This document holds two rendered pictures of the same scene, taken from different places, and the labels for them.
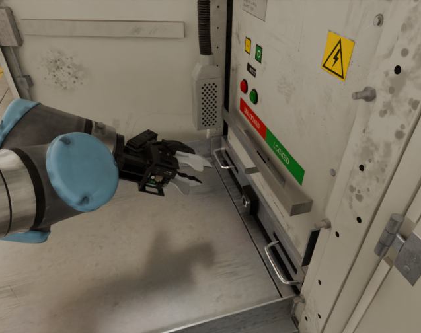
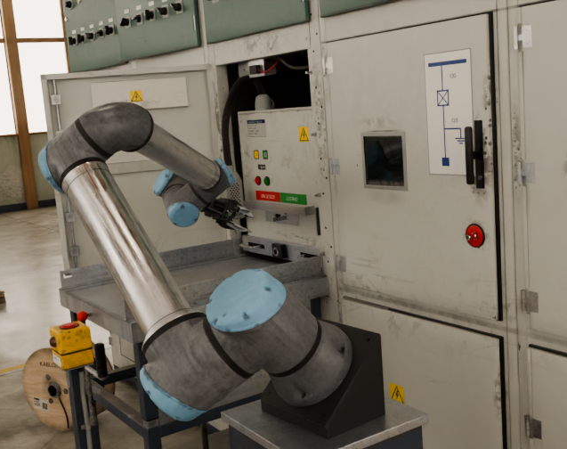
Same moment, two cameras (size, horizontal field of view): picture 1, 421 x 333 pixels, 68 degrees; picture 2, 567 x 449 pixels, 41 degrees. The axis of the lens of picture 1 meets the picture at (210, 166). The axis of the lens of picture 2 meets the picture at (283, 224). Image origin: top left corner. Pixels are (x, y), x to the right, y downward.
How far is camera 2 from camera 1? 206 cm
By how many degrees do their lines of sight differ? 32
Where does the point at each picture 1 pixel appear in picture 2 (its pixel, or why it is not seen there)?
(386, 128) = (321, 140)
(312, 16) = (290, 124)
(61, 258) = not seen: hidden behind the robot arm
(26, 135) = (177, 180)
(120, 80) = (152, 205)
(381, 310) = (338, 194)
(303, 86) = (294, 154)
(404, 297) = (340, 180)
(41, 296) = not seen: hidden behind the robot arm
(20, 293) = not seen: hidden behind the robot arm
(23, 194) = (217, 167)
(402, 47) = (317, 117)
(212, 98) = (237, 193)
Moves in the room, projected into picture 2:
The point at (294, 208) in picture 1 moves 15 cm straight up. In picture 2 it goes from (305, 209) to (303, 164)
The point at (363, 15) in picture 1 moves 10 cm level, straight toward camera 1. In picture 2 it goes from (308, 117) to (305, 118)
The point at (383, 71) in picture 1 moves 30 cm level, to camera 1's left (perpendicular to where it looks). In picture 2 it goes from (316, 126) to (223, 134)
